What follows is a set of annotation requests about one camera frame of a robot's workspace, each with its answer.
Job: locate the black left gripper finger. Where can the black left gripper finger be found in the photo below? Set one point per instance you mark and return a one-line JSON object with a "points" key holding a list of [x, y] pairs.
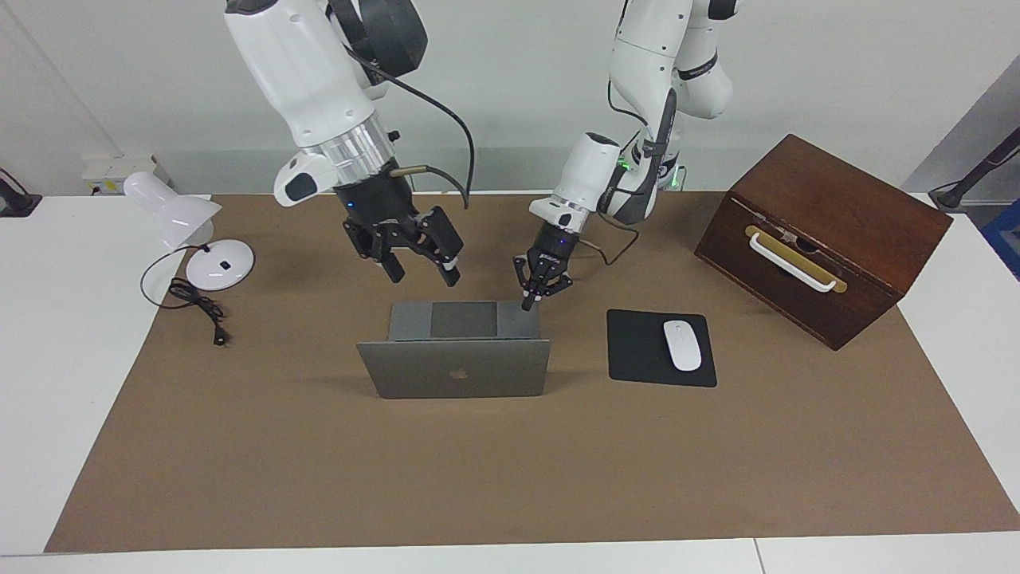
{"points": [[526, 287], [560, 285]]}

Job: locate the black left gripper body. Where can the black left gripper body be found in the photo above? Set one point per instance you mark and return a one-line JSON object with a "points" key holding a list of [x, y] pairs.
{"points": [[551, 251]]}

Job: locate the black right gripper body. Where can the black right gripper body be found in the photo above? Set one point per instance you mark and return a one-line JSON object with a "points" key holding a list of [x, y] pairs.
{"points": [[382, 215]]}

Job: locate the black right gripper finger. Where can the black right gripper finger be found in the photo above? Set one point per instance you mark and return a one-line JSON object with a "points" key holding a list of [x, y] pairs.
{"points": [[393, 267], [448, 247]]}

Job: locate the silver laptop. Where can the silver laptop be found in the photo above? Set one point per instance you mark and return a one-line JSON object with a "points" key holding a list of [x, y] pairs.
{"points": [[454, 371]]}

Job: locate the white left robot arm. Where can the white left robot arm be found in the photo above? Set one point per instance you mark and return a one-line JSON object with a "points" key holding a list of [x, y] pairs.
{"points": [[586, 175]]}

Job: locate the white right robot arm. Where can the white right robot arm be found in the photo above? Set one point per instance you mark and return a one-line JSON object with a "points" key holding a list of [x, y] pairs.
{"points": [[303, 72]]}

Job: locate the black mouse pad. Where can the black mouse pad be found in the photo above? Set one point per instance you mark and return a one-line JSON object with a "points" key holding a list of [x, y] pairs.
{"points": [[637, 351]]}

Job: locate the white computer mouse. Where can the white computer mouse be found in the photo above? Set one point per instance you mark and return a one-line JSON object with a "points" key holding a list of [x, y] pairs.
{"points": [[682, 347]]}

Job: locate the brown table mat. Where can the brown table mat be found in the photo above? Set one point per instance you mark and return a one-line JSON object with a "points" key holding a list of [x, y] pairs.
{"points": [[319, 462]]}

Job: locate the white desk lamp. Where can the white desk lamp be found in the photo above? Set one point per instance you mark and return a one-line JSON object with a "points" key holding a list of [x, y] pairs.
{"points": [[171, 211]]}

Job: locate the white socket box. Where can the white socket box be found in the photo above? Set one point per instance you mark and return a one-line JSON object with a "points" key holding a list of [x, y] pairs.
{"points": [[111, 169]]}

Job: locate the dark brown wooden box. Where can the dark brown wooden box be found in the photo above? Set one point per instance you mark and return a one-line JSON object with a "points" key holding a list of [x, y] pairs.
{"points": [[876, 247]]}

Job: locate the black stand foot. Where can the black stand foot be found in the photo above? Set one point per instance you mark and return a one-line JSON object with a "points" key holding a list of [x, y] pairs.
{"points": [[16, 203]]}

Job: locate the black tripod leg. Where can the black tripod leg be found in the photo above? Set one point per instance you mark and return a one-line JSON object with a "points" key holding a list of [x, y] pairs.
{"points": [[976, 171]]}

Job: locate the blue crate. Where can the blue crate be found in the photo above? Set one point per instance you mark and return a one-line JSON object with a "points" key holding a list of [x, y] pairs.
{"points": [[1008, 239]]}

